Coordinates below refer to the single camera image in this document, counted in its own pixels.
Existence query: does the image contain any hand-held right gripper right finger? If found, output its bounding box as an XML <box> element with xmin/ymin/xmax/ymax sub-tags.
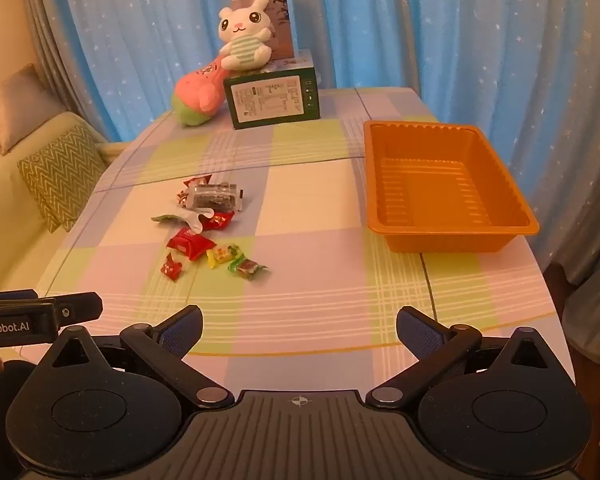
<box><xmin>365</xmin><ymin>305</ymin><xmax>563</xmax><ymax>409</ymax></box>

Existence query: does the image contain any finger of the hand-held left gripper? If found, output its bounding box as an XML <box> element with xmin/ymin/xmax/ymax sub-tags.
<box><xmin>30</xmin><ymin>292</ymin><xmax>104</xmax><ymax>331</ymax></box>
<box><xmin>0</xmin><ymin>288</ymin><xmax>39</xmax><ymax>306</ymax></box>

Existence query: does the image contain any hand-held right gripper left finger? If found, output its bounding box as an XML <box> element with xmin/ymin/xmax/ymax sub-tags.
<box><xmin>40</xmin><ymin>305</ymin><xmax>236</xmax><ymax>409</ymax></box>

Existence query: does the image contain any small red candy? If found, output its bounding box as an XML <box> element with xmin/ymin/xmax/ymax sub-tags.
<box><xmin>160</xmin><ymin>253</ymin><xmax>185</xmax><ymax>278</ymax></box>

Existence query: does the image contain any large red snack packet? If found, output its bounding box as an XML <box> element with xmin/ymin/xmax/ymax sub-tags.
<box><xmin>166</xmin><ymin>228</ymin><xmax>217</xmax><ymax>262</ymax></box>

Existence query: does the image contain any yellow green candy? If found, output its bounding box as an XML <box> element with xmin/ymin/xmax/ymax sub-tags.
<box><xmin>206</xmin><ymin>243</ymin><xmax>243</xmax><ymax>270</ymax></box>

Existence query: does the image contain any green brown candy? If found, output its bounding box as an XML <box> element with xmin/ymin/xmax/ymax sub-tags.
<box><xmin>228</xmin><ymin>256</ymin><xmax>269</xmax><ymax>281</ymax></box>

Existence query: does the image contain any green white snack packet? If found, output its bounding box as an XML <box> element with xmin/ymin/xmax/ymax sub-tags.
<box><xmin>151</xmin><ymin>208</ymin><xmax>203</xmax><ymax>233</ymax></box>

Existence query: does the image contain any red gold print candy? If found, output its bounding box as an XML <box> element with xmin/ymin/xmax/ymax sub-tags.
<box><xmin>200</xmin><ymin>210</ymin><xmax>236</xmax><ymax>231</ymax></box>

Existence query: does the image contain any clear packet dark snack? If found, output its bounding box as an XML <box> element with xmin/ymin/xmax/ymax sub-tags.
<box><xmin>187</xmin><ymin>182</ymin><xmax>245</xmax><ymax>211</ymax></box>

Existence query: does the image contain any orange plastic tray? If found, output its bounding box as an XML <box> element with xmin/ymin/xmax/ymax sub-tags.
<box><xmin>363</xmin><ymin>120</ymin><xmax>541</xmax><ymax>254</ymax></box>

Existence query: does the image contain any red white candy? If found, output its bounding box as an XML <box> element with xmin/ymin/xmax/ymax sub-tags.
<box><xmin>176</xmin><ymin>174</ymin><xmax>213</xmax><ymax>207</ymax></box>

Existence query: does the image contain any dark clothing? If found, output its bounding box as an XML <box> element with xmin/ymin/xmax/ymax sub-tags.
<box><xmin>0</xmin><ymin>359</ymin><xmax>36</xmax><ymax>480</ymax></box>

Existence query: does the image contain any pale green sofa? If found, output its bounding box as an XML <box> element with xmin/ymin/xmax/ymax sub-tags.
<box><xmin>0</xmin><ymin>110</ymin><xmax>131</xmax><ymax>296</ymax></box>

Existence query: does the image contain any green zigzag cushion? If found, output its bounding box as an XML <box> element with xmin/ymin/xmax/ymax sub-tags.
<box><xmin>17</xmin><ymin>124</ymin><xmax>108</xmax><ymax>233</ymax></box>

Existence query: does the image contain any checked pastel tablecloth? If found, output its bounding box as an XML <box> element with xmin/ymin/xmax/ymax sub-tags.
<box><xmin>37</xmin><ymin>86</ymin><xmax>578</xmax><ymax>411</ymax></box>

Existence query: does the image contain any grey lace-trimmed cloth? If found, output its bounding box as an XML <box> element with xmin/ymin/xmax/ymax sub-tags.
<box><xmin>562</xmin><ymin>247</ymin><xmax>600</xmax><ymax>366</ymax></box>

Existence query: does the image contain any grey plain cushion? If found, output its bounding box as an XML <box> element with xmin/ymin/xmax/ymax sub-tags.
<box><xmin>0</xmin><ymin>63</ymin><xmax>66</xmax><ymax>155</ymax></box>

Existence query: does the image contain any pink green plush toy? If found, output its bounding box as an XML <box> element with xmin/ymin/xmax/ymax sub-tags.
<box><xmin>172</xmin><ymin>59</ymin><xmax>228</xmax><ymax>127</ymax></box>

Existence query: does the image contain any green cardboard box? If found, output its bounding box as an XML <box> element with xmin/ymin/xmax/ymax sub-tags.
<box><xmin>222</xmin><ymin>49</ymin><xmax>321</xmax><ymax>131</ymax></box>

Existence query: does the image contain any grey star curtain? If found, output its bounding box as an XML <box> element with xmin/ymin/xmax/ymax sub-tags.
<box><xmin>17</xmin><ymin>0</ymin><xmax>113</xmax><ymax>143</ymax></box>

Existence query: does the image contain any white rabbit plush toy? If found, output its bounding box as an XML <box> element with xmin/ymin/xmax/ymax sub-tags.
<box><xmin>216</xmin><ymin>0</ymin><xmax>273</xmax><ymax>71</ymax></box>

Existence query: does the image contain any blue star curtain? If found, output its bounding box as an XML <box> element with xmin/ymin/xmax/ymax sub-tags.
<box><xmin>50</xmin><ymin>0</ymin><xmax>600</xmax><ymax>273</ymax></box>

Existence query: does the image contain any brown printed box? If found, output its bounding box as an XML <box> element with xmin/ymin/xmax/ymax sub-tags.
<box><xmin>231</xmin><ymin>0</ymin><xmax>297</xmax><ymax>61</ymax></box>

